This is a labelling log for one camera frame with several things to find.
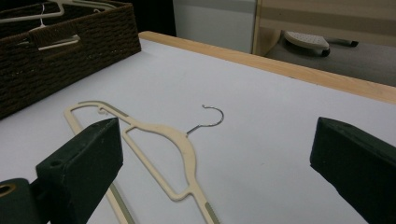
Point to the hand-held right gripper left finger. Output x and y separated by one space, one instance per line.
84 161

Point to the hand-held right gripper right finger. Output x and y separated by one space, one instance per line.
358 161

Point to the beige plastic clothes hanger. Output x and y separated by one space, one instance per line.
62 42
31 18
186 146

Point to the brown woven basket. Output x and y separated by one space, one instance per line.
93 56

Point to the white table sheet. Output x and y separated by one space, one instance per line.
249 109

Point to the office chair base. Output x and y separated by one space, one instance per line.
306 39

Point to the light wooden desk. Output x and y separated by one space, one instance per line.
327 15

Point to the white cabinet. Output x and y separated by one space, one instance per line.
214 25

